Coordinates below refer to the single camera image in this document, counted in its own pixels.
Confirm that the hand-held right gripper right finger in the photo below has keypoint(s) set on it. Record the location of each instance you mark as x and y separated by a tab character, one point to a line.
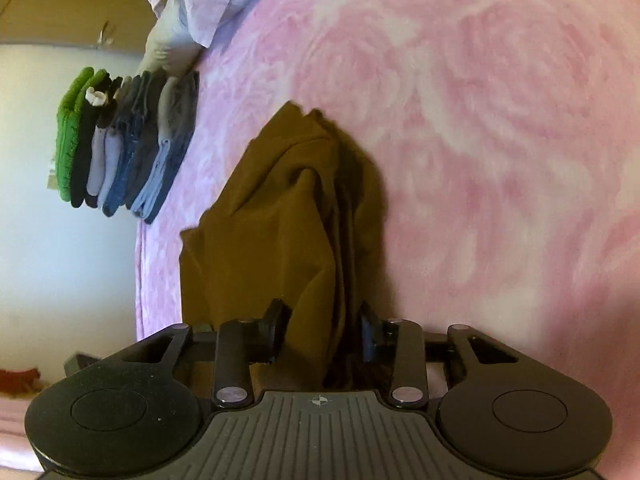
369	335

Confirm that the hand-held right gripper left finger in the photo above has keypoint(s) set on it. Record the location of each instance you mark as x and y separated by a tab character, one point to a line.
277	330

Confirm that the brown hoodie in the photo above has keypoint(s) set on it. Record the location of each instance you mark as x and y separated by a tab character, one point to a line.
280	220

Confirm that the pink floral blanket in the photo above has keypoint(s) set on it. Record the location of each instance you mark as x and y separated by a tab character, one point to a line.
475	160

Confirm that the stack of folded clothes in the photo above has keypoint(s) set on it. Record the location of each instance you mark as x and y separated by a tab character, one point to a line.
125	150

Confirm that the red cloth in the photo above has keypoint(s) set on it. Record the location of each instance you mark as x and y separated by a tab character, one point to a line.
17	380

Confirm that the white cloth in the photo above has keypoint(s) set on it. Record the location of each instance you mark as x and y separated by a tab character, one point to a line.
167	45

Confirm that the brown wooden wardrobe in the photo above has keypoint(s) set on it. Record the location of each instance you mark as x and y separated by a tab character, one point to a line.
60	10

